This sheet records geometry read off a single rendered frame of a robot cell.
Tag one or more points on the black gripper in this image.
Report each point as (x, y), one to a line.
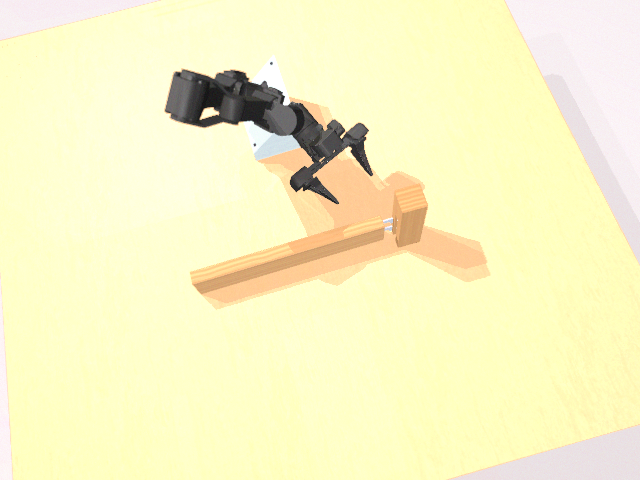
(353, 138)

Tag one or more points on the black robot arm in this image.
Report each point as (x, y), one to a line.
(238, 100)

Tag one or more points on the wooden rail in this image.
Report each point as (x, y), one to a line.
(290, 254)

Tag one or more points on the wooden post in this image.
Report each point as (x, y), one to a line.
(409, 212)

